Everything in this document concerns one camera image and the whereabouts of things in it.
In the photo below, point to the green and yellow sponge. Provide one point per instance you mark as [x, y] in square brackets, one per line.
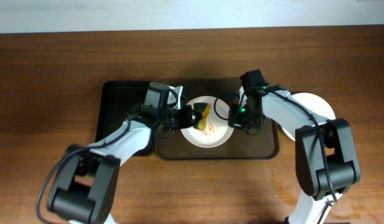
[206, 110]

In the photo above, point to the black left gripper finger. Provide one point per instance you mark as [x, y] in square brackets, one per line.
[197, 112]
[198, 124]

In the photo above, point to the white plate with sauce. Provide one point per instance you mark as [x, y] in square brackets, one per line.
[316, 104]

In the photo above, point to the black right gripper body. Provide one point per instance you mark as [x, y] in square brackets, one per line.
[241, 121]

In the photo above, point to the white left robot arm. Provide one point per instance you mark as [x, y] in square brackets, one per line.
[84, 180]

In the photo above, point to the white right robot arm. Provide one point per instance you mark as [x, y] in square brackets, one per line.
[326, 159]

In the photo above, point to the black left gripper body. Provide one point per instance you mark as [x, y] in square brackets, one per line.
[183, 117]

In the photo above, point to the black water tray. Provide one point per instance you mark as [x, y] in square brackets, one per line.
[117, 100]

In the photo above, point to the pink-rimmed plate with sauce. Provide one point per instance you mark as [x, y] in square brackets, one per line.
[217, 130]

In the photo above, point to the brown serving tray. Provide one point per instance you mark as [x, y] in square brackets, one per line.
[240, 145]

